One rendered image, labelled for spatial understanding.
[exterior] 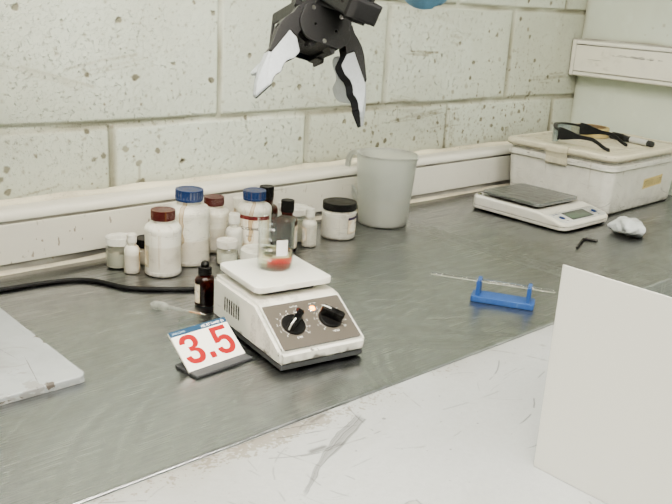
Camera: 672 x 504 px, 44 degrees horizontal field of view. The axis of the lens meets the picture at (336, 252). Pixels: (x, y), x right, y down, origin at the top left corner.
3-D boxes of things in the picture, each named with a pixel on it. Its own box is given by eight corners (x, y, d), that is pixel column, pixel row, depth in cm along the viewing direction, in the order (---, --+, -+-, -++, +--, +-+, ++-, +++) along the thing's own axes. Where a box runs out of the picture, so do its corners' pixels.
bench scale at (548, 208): (563, 235, 177) (566, 213, 176) (468, 208, 195) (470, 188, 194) (610, 223, 189) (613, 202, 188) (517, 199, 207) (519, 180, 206)
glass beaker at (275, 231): (301, 269, 118) (304, 214, 116) (277, 278, 114) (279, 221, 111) (269, 260, 121) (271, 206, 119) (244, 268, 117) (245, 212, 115)
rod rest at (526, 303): (534, 304, 134) (537, 283, 133) (532, 311, 131) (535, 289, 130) (472, 294, 137) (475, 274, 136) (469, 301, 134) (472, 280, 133)
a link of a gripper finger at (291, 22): (280, 75, 101) (322, 32, 104) (287, 71, 99) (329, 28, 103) (254, 44, 99) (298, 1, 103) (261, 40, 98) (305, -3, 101)
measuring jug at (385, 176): (324, 217, 179) (328, 148, 175) (360, 207, 189) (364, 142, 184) (394, 235, 168) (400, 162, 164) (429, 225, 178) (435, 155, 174)
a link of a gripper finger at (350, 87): (356, 124, 112) (328, 60, 110) (382, 116, 107) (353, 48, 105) (338, 133, 110) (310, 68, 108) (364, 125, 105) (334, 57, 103)
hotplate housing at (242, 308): (365, 356, 111) (369, 299, 109) (279, 375, 104) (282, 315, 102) (283, 301, 129) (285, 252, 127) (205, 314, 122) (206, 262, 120)
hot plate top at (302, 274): (334, 283, 115) (334, 276, 114) (256, 295, 108) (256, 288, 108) (290, 258, 124) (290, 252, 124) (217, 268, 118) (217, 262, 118)
